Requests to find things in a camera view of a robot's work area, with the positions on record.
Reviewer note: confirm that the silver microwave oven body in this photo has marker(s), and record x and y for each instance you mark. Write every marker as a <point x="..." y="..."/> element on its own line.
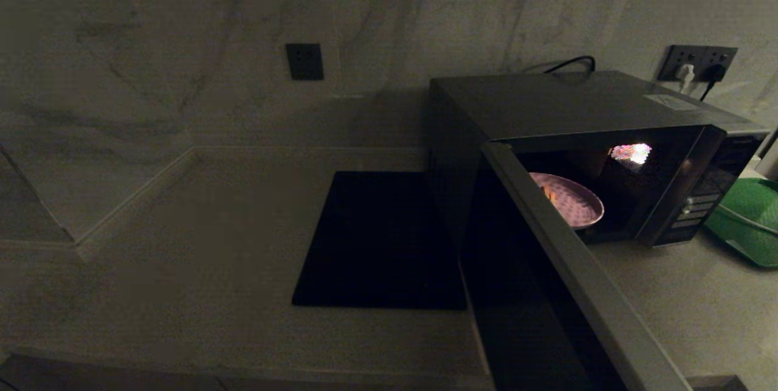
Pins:
<point x="577" y="102"/>

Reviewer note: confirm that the purple plate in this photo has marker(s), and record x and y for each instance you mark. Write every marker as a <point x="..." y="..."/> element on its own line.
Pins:
<point x="577" y="202"/>

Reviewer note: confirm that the white plug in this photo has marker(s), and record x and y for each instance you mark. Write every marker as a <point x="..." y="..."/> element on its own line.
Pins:
<point x="686" y="76"/>

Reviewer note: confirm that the black induction cooktop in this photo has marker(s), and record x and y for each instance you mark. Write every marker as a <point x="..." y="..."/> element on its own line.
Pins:
<point x="377" y="239"/>

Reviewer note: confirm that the black double wall socket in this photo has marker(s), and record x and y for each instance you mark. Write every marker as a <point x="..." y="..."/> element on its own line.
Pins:
<point x="699" y="55"/>

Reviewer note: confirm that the orange french fry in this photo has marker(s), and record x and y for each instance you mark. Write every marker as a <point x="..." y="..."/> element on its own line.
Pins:
<point x="550" y="194"/>

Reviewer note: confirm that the black single wall socket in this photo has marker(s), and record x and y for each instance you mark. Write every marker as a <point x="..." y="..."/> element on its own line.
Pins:
<point x="304" y="62"/>

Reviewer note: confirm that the dark glass microwave door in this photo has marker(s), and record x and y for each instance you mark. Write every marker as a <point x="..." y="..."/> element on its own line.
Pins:
<point x="523" y="294"/>

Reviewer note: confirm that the green plastic tray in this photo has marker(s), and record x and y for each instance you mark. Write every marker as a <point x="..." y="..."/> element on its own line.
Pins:
<point x="750" y="221"/>

